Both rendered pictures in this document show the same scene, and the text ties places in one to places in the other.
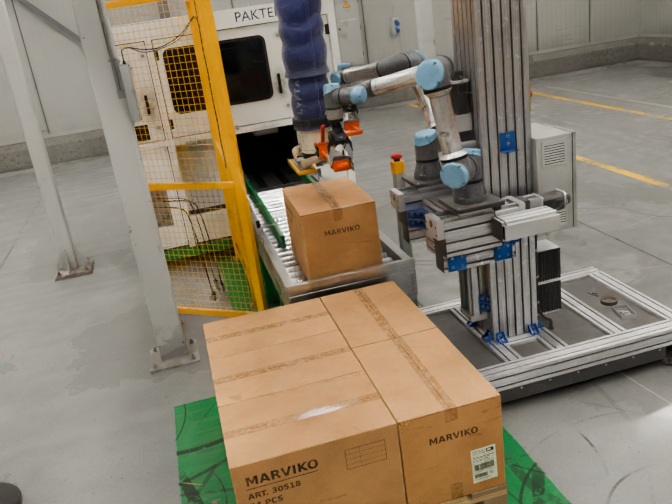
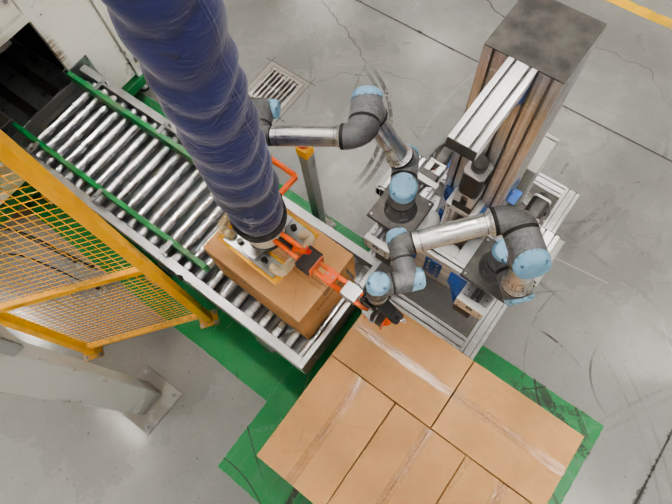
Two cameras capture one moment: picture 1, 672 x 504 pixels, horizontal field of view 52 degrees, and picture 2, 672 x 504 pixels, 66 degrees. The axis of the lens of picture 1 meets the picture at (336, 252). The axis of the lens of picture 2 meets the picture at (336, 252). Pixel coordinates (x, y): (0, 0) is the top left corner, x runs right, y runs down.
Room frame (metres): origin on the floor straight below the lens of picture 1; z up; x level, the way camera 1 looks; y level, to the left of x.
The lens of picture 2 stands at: (2.76, 0.29, 3.20)
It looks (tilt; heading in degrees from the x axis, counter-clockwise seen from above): 69 degrees down; 327
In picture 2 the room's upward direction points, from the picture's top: 9 degrees counter-clockwise
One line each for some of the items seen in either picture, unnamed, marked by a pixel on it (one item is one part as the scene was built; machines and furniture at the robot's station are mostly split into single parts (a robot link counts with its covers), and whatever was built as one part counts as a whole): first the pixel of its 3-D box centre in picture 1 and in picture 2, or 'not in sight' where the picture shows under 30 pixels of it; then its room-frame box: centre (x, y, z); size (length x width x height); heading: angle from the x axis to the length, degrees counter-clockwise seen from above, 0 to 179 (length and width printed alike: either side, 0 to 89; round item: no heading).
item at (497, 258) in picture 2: (467, 163); (505, 256); (2.93, -0.62, 1.20); 0.13 x 0.12 x 0.14; 149
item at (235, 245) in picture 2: (301, 163); (252, 251); (3.67, 0.11, 1.14); 0.34 x 0.10 x 0.05; 10
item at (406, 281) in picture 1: (354, 295); (342, 318); (3.34, -0.06, 0.48); 0.70 x 0.03 x 0.15; 102
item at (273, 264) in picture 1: (259, 239); (144, 244); (4.42, 0.50, 0.50); 2.31 x 0.05 x 0.19; 12
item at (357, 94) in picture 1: (354, 95); (406, 276); (3.07, -0.18, 1.55); 0.11 x 0.11 x 0.08; 59
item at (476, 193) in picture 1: (469, 188); (498, 264); (2.94, -0.63, 1.09); 0.15 x 0.15 x 0.10
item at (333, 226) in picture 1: (330, 228); (283, 265); (3.68, 0.01, 0.75); 0.60 x 0.40 x 0.40; 10
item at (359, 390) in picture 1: (335, 393); (415, 446); (2.62, 0.09, 0.34); 1.20 x 1.00 x 0.40; 12
